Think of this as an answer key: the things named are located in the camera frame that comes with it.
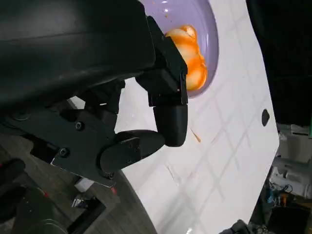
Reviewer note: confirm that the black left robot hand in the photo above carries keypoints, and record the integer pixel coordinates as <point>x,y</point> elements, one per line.
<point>73,48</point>

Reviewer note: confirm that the orange white toy bread roll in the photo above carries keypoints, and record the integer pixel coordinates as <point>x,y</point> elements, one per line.
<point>195,70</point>

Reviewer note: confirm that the small white box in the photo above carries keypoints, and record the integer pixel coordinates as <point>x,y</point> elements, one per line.
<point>83,185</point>

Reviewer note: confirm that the lilac plate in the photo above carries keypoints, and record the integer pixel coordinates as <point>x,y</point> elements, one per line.
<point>209,36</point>

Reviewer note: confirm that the thin orange sliver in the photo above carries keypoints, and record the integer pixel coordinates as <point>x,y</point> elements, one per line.
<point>196,136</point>

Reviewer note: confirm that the dark robot lower body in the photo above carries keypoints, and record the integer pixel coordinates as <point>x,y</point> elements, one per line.
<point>29,209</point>

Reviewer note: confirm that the black workshop object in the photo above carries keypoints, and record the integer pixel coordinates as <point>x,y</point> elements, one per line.
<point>242,228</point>

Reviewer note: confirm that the white workshop machine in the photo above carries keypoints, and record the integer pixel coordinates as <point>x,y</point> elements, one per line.
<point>292,168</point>

